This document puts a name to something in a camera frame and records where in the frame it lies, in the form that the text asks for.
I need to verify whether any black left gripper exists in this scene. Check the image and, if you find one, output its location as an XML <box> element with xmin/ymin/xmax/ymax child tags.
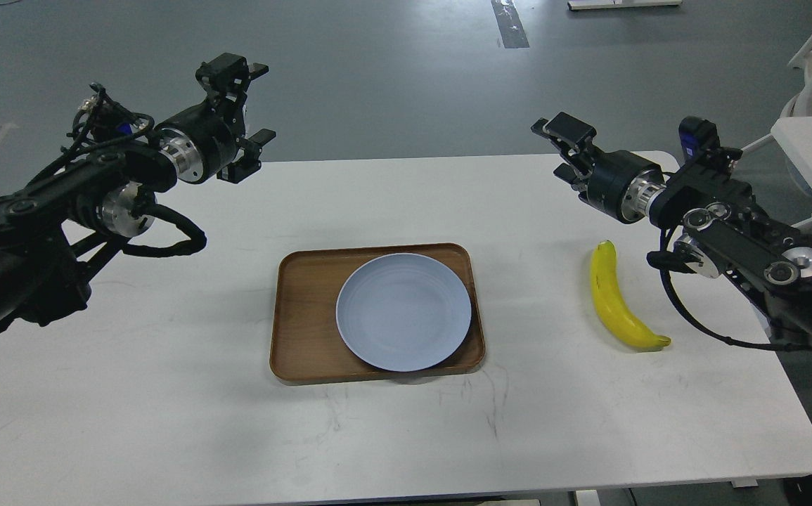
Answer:
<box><xmin>155</xmin><ymin>53</ymin><xmax>277</xmax><ymax>185</ymax></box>

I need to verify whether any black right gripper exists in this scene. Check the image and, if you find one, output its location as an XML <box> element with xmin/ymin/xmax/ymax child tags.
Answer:
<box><xmin>531</xmin><ymin>112</ymin><xmax>665</xmax><ymax>224</ymax></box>

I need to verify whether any yellow banana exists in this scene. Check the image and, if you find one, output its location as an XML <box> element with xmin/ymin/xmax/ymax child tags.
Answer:
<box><xmin>588</xmin><ymin>240</ymin><xmax>672</xmax><ymax>351</ymax></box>

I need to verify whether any light blue plate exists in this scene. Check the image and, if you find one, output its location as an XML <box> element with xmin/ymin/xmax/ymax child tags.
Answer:
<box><xmin>335</xmin><ymin>252</ymin><xmax>473</xmax><ymax>372</ymax></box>

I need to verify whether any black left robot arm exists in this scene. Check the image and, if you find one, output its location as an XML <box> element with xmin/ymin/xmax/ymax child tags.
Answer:
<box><xmin>0</xmin><ymin>53</ymin><xmax>275</xmax><ymax>333</ymax></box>

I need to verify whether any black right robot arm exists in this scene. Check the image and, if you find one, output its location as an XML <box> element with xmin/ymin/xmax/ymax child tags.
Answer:
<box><xmin>531</xmin><ymin>112</ymin><xmax>812</xmax><ymax>351</ymax></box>

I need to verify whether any white table base far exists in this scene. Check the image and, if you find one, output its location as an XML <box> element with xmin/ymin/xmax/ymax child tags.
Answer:
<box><xmin>567</xmin><ymin>0</ymin><xmax>684</xmax><ymax>12</ymax></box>

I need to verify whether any brown wooden tray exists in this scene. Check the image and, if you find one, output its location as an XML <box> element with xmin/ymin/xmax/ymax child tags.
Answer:
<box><xmin>269</xmin><ymin>242</ymin><xmax>486</xmax><ymax>384</ymax></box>

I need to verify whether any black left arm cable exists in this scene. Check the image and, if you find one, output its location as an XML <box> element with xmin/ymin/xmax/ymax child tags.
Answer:
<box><xmin>122</xmin><ymin>204</ymin><xmax>208</xmax><ymax>259</ymax></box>

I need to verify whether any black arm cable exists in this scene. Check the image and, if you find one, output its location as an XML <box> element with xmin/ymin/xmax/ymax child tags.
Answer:
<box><xmin>122</xmin><ymin>204</ymin><xmax>208</xmax><ymax>259</ymax></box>
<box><xmin>647</xmin><ymin>232</ymin><xmax>811</xmax><ymax>352</ymax></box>

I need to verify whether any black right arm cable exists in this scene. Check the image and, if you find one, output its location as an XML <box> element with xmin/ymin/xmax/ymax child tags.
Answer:
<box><xmin>647</xmin><ymin>232</ymin><xmax>811</xmax><ymax>352</ymax></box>

